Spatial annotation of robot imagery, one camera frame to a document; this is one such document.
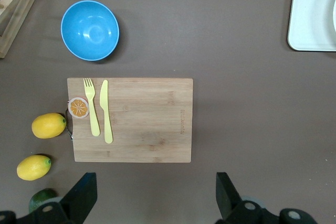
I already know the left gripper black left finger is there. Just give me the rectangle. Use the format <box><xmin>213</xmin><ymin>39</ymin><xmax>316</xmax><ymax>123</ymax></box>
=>
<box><xmin>35</xmin><ymin>173</ymin><xmax>98</xmax><ymax>224</ymax></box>

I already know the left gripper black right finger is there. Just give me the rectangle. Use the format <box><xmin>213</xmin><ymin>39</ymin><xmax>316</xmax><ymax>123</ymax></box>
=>
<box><xmin>216</xmin><ymin>172</ymin><xmax>266</xmax><ymax>224</ymax></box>

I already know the dark green avocado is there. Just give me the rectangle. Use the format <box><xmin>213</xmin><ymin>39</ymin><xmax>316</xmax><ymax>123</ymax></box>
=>
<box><xmin>28</xmin><ymin>188</ymin><xmax>57</xmax><ymax>214</ymax></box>

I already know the yellow lemon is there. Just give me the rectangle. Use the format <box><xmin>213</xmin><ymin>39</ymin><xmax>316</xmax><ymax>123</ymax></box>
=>
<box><xmin>31</xmin><ymin>112</ymin><xmax>67</xmax><ymax>140</ymax></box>
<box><xmin>16</xmin><ymin>154</ymin><xmax>52</xmax><ymax>182</ymax></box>

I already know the yellow plastic fork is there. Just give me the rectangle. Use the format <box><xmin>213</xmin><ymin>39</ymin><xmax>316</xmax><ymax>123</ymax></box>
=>
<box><xmin>83</xmin><ymin>78</ymin><xmax>101</xmax><ymax>137</ymax></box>

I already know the yellow plastic knife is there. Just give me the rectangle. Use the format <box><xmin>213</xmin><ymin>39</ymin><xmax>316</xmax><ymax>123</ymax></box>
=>
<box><xmin>99</xmin><ymin>79</ymin><xmax>113</xmax><ymax>144</ymax></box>

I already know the toy orange slice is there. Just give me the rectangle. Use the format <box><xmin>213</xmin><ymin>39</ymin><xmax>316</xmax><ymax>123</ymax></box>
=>
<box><xmin>67</xmin><ymin>97</ymin><xmax>90</xmax><ymax>120</ymax></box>

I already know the wooden cutting board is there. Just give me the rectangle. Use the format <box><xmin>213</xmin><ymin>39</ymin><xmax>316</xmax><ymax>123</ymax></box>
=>
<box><xmin>64</xmin><ymin>77</ymin><xmax>194</xmax><ymax>163</ymax></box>

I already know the brown table cover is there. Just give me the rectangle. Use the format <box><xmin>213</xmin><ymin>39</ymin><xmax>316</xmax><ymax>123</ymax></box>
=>
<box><xmin>0</xmin><ymin>0</ymin><xmax>336</xmax><ymax>224</ymax></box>

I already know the blue bowl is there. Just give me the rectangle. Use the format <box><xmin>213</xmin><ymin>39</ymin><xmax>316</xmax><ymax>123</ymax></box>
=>
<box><xmin>60</xmin><ymin>0</ymin><xmax>120</xmax><ymax>62</ymax></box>

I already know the wooden cup rack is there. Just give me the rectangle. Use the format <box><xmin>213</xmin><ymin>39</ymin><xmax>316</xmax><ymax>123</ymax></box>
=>
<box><xmin>0</xmin><ymin>0</ymin><xmax>50</xmax><ymax>59</ymax></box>

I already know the beige bear print tray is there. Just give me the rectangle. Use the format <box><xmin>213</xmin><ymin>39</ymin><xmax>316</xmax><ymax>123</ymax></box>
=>
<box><xmin>287</xmin><ymin>0</ymin><xmax>336</xmax><ymax>52</ymax></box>

